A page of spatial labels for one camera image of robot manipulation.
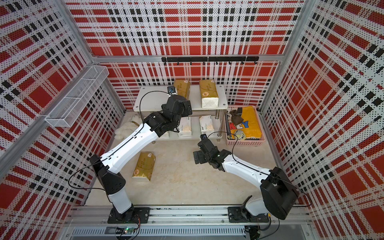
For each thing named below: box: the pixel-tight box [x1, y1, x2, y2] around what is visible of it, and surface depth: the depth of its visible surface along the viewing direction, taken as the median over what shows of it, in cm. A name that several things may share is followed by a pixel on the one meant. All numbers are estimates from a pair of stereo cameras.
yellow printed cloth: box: [229, 106, 262, 140], surface depth 104 cm
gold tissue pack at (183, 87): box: [173, 79, 190, 100], surface depth 77 cm
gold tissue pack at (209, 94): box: [199, 79, 219, 109], surface depth 74 cm
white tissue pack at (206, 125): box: [199, 115, 215, 135], surface depth 100 cm
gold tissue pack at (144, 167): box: [132, 152, 156, 182], surface depth 85 cm
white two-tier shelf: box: [133, 85, 228, 141], surface depth 78 cm
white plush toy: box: [114, 114, 143, 141], surface depth 101 cm
